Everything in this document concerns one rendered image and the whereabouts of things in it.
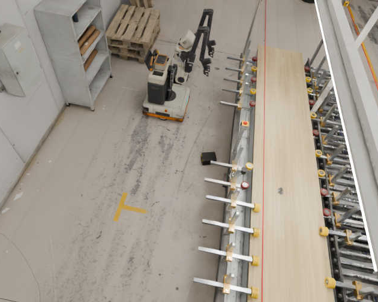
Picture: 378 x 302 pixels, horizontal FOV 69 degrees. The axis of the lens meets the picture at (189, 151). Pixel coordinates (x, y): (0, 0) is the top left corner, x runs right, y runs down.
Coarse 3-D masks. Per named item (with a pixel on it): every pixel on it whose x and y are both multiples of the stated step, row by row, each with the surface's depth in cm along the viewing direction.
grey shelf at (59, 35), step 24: (48, 0) 333; (72, 0) 338; (96, 0) 388; (48, 24) 330; (72, 24) 325; (96, 24) 417; (48, 48) 358; (72, 48) 351; (96, 48) 451; (72, 72) 383; (96, 72) 421; (72, 96) 422; (96, 96) 442
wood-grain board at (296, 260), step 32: (288, 64) 416; (256, 96) 365; (288, 96) 371; (256, 128) 331; (288, 128) 336; (256, 160) 302; (288, 160) 307; (256, 192) 278; (288, 192) 282; (256, 224) 258; (288, 224) 261; (320, 224) 264; (288, 256) 242; (320, 256) 245; (288, 288) 227; (320, 288) 229
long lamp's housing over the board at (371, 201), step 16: (320, 0) 219; (320, 16) 208; (336, 48) 176; (336, 64) 168; (336, 80) 161; (352, 96) 148; (352, 112) 141; (352, 128) 136; (352, 144) 131; (352, 160) 128; (368, 160) 123; (368, 176) 117; (368, 192) 114; (368, 208) 111; (368, 224) 108
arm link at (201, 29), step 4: (200, 28) 318; (204, 28) 317; (208, 28) 319; (200, 32) 320; (204, 32) 319; (208, 32) 318; (196, 36) 325; (200, 36) 325; (196, 40) 330; (196, 44) 334; (192, 48) 339; (196, 48) 339; (192, 52) 342; (188, 56) 346; (192, 56) 346
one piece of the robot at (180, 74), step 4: (176, 48) 355; (180, 48) 355; (176, 52) 359; (184, 52) 354; (176, 56) 371; (180, 64) 381; (176, 68) 411; (180, 68) 384; (184, 68) 386; (176, 72) 389; (180, 72) 387; (184, 72) 385; (176, 76) 393; (180, 76) 392; (184, 76) 391; (176, 80) 399; (180, 80) 398; (184, 80) 397
